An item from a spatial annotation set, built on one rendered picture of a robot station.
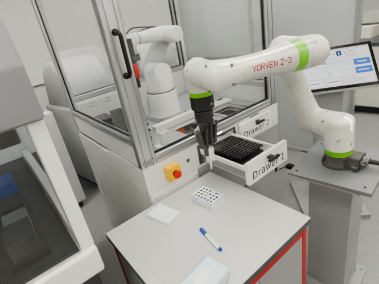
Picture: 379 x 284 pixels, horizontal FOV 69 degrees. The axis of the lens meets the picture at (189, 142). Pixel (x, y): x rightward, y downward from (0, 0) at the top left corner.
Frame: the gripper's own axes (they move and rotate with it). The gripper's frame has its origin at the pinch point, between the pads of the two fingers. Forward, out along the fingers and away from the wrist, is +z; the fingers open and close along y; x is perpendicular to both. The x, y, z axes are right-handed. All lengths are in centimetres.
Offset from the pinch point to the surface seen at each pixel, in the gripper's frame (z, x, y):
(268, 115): 10, -15, -70
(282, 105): 48, -71, -188
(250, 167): 9.3, 11.8, -11.7
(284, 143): 8.4, 14.1, -36.6
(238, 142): 9.9, -8.9, -30.7
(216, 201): 21.0, 3.6, 3.8
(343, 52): -16, 6, -129
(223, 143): 10.2, -15.0, -25.9
